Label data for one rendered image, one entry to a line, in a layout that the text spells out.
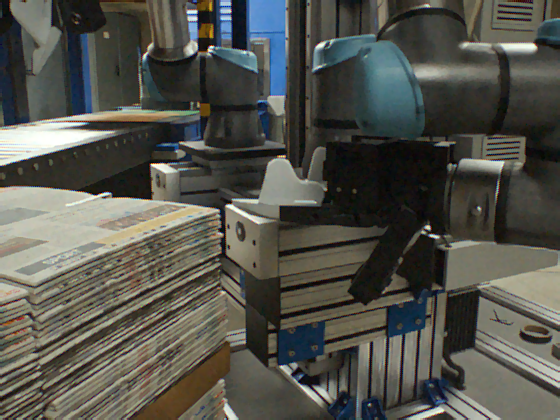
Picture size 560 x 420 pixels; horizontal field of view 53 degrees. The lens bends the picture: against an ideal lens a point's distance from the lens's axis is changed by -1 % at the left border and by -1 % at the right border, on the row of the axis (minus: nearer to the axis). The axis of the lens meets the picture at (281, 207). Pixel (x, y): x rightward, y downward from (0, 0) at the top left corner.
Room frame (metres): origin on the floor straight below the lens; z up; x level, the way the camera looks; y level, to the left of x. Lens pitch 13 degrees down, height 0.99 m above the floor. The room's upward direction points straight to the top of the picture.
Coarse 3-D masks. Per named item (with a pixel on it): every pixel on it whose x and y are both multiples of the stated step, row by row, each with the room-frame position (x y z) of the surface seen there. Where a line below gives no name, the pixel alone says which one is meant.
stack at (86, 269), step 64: (0, 192) 0.77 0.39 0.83; (64, 192) 0.77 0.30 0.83; (0, 256) 0.48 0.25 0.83; (64, 256) 0.48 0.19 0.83; (128, 256) 0.52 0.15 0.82; (192, 256) 0.62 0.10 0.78; (0, 320) 0.38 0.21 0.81; (64, 320) 0.44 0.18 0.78; (128, 320) 0.51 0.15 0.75; (192, 320) 0.60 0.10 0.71; (0, 384) 0.37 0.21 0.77; (64, 384) 0.44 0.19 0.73; (128, 384) 0.50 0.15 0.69
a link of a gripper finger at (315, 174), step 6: (318, 150) 0.63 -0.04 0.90; (324, 150) 0.62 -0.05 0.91; (312, 156) 0.64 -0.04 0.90; (318, 156) 0.63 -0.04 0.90; (324, 156) 0.62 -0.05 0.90; (312, 162) 0.64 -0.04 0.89; (318, 162) 0.63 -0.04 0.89; (312, 168) 0.64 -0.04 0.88; (318, 168) 0.63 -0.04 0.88; (312, 174) 0.64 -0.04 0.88; (318, 174) 0.63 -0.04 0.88; (312, 180) 0.63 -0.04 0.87; (318, 180) 0.63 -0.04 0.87; (324, 186) 0.62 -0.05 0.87; (324, 192) 0.60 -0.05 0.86; (324, 198) 0.60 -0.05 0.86
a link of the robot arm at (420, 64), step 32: (384, 0) 0.49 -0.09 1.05; (416, 0) 0.47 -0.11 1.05; (448, 0) 0.47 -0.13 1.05; (384, 32) 0.48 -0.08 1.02; (416, 32) 0.45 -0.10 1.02; (448, 32) 0.45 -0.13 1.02; (384, 64) 0.44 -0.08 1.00; (416, 64) 0.43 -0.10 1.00; (448, 64) 0.43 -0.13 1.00; (480, 64) 0.43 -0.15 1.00; (384, 96) 0.43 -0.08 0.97; (416, 96) 0.43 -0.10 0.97; (448, 96) 0.43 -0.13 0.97; (480, 96) 0.43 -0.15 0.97; (384, 128) 0.44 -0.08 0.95; (416, 128) 0.44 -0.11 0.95; (448, 128) 0.44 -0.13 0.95; (480, 128) 0.44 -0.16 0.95
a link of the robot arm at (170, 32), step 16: (160, 0) 1.26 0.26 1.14; (176, 0) 1.27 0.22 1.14; (160, 16) 1.28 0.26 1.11; (176, 16) 1.28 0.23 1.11; (160, 32) 1.29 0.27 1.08; (176, 32) 1.30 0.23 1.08; (160, 48) 1.32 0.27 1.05; (176, 48) 1.31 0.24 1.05; (192, 48) 1.34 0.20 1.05; (144, 64) 1.34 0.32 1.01; (160, 64) 1.32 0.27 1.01; (176, 64) 1.31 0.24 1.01; (192, 64) 1.34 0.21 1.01; (144, 80) 1.34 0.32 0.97; (160, 80) 1.34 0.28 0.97; (176, 80) 1.33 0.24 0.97; (192, 80) 1.34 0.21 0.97; (160, 96) 1.35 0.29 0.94; (176, 96) 1.36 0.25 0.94; (192, 96) 1.36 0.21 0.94
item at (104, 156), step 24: (72, 144) 1.55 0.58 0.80; (96, 144) 1.64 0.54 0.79; (120, 144) 1.81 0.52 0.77; (144, 144) 2.01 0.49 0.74; (0, 168) 1.19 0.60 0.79; (24, 168) 1.28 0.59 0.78; (48, 168) 1.38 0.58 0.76; (72, 168) 1.49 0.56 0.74; (96, 168) 1.63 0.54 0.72; (120, 168) 1.80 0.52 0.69
